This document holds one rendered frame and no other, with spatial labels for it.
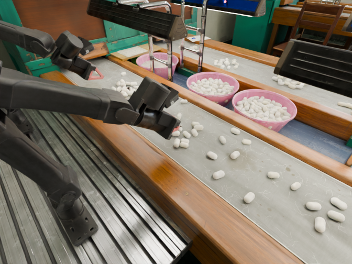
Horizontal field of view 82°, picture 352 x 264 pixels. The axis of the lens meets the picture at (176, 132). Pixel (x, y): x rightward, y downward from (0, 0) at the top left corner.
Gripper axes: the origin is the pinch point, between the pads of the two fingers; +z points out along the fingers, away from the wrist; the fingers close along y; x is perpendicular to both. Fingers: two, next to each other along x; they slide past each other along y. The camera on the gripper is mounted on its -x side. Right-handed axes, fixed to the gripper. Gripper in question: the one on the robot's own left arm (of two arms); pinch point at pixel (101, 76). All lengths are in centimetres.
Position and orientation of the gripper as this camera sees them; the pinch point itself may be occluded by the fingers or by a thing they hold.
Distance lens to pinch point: 97.9
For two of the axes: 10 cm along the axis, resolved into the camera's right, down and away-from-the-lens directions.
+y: -6.9, -4.6, 5.6
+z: 5.6, 1.6, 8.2
